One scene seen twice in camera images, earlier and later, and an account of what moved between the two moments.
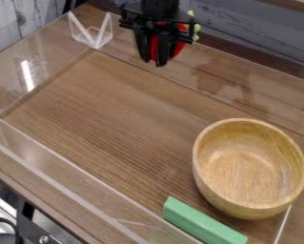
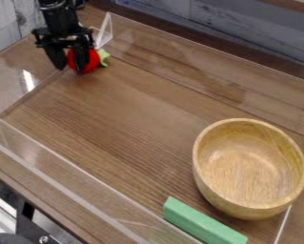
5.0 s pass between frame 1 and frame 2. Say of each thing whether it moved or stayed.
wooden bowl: stayed
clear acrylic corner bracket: stayed
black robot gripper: moved
